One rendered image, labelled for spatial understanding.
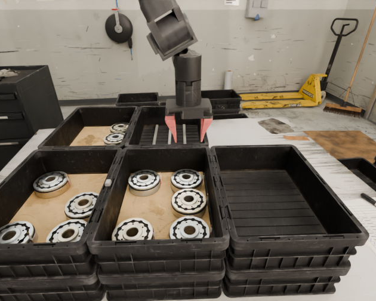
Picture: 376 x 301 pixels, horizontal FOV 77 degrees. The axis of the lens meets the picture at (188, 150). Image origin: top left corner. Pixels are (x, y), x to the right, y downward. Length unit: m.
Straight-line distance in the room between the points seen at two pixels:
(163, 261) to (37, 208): 0.45
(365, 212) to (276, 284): 0.53
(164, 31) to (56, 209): 0.59
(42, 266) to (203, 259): 0.35
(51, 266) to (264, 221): 0.54
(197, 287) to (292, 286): 0.24
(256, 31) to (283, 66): 0.76
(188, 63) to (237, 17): 3.53
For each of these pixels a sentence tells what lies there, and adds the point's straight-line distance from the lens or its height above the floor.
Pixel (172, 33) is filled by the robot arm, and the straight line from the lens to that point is 0.49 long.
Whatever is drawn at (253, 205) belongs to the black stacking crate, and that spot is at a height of 0.83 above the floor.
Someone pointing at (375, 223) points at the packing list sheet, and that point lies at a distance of 1.08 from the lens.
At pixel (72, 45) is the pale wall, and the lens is 4.02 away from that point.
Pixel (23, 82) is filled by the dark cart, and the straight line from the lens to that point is 2.16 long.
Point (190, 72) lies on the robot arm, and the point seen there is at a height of 1.23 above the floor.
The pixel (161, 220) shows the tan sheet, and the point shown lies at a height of 0.83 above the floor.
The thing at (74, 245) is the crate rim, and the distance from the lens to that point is 0.57.
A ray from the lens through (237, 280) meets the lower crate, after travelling 0.67.
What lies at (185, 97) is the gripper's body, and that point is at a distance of 0.52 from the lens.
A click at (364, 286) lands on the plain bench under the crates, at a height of 0.70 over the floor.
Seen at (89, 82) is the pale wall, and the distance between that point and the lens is 4.08.
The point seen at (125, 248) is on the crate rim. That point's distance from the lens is 0.54.
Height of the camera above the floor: 1.34
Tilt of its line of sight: 31 degrees down
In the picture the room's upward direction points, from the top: straight up
